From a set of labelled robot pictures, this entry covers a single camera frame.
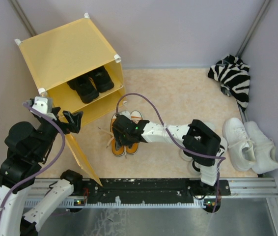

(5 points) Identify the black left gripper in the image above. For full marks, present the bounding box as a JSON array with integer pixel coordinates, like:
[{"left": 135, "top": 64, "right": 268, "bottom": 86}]
[{"left": 34, "top": 106, "right": 83, "bottom": 159}]

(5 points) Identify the orange sneaker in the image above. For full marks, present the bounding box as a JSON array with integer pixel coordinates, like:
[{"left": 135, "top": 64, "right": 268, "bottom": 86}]
[
  {"left": 98, "top": 113, "right": 131, "bottom": 157},
  {"left": 126, "top": 110, "right": 143, "bottom": 155}
]

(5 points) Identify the black shoe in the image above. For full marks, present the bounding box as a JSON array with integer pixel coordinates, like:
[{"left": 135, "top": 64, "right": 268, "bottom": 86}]
[
  {"left": 87, "top": 66, "right": 114, "bottom": 93},
  {"left": 67, "top": 74, "right": 99, "bottom": 104}
]

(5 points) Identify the yellow cabinet door panel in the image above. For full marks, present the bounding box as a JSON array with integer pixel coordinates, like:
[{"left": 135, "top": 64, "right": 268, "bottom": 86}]
[{"left": 65, "top": 132, "right": 103, "bottom": 187}]

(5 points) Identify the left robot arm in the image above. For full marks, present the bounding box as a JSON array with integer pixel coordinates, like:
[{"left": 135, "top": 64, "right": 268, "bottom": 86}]
[{"left": 0, "top": 107, "right": 84, "bottom": 236}]

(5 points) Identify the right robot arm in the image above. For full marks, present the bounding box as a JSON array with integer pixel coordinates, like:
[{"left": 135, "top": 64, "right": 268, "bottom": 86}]
[{"left": 112, "top": 114, "right": 224, "bottom": 195}]

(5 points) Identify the yellow shoe cabinet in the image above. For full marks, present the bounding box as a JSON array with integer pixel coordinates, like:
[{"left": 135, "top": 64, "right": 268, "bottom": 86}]
[{"left": 15, "top": 13, "right": 126, "bottom": 125}]

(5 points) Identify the zebra striped cloth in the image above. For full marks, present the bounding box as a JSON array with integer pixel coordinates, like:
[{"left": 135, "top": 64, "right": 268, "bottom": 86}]
[{"left": 207, "top": 54, "right": 250, "bottom": 110}]

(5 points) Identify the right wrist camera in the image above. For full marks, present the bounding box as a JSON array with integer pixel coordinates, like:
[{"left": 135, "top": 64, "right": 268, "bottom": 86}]
[{"left": 115, "top": 112, "right": 126, "bottom": 119}]

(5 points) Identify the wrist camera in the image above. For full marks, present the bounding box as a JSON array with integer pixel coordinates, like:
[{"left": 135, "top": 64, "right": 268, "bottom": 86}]
[
  {"left": 115, "top": 112, "right": 126, "bottom": 119},
  {"left": 28, "top": 96, "right": 55, "bottom": 118}
]

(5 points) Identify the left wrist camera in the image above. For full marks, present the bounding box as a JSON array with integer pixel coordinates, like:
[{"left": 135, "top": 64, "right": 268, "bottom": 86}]
[{"left": 28, "top": 96, "right": 55, "bottom": 118}]

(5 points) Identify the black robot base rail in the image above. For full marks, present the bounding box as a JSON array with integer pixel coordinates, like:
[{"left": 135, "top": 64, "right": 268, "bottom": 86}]
[{"left": 68, "top": 178, "right": 231, "bottom": 212}]

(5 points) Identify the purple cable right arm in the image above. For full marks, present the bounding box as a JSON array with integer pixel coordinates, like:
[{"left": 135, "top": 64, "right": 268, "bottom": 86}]
[{"left": 116, "top": 92, "right": 226, "bottom": 212}]

